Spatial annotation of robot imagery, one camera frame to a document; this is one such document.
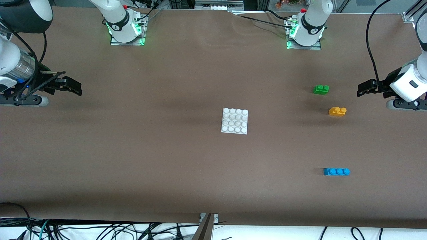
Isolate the white studded base plate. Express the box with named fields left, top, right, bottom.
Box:
left=221, top=108, right=249, bottom=135

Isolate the blue three-stud block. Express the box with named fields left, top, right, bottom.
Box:
left=323, top=168, right=351, bottom=176

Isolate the aluminium corner profile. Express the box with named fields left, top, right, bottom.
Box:
left=402, top=0, right=427, bottom=24

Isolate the colourful small parts pile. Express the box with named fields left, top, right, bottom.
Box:
left=276, top=0, right=302, bottom=9

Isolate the brown table cover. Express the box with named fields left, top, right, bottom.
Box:
left=0, top=7, right=427, bottom=229

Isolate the grey metal support beam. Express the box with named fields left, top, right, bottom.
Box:
left=192, top=213, right=219, bottom=240

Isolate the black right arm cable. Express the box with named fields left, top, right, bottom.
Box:
left=0, top=18, right=67, bottom=100

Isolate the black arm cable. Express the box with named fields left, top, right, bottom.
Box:
left=0, top=18, right=67, bottom=100
left=366, top=0, right=393, bottom=82

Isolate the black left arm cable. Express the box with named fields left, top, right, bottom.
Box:
left=366, top=0, right=393, bottom=82

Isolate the black base power cable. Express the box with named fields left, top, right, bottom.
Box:
left=142, top=0, right=164, bottom=21
left=265, top=9, right=295, bottom=21
left=238, top=15, right=296, bottom=29

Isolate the teal floor cable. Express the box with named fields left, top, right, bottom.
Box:
left=38, top=219, right=51, bottom=240

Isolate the aluminium frame rack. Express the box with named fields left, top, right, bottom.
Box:
left=194, top=0, right=245, bottom=11

